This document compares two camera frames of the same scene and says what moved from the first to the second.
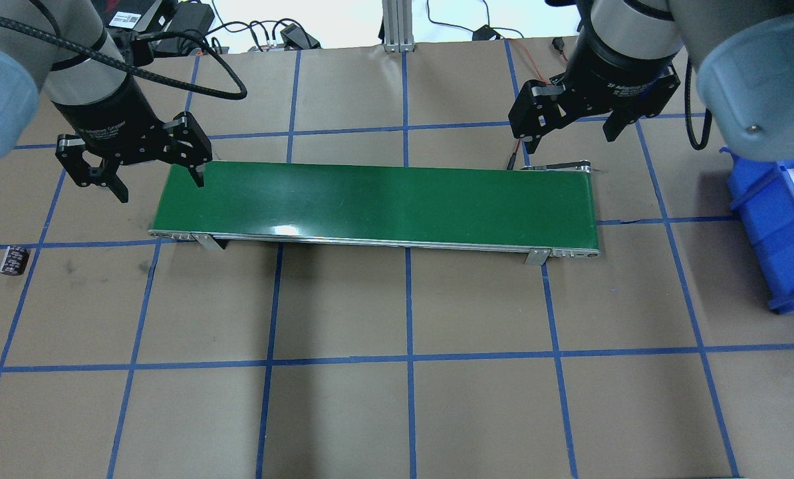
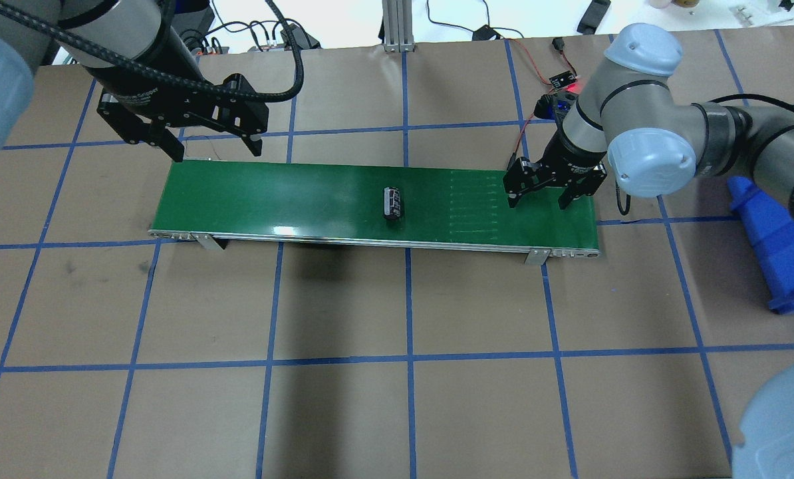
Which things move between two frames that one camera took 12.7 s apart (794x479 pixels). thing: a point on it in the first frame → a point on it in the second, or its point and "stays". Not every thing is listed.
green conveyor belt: [544, 211] stays
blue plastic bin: [781, 203] stays
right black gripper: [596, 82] → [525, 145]
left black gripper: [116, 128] → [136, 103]
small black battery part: [14, 261] → [392, 203]
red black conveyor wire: [558, 44] stays
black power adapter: [294, 37] stays
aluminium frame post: [397, 24] stays
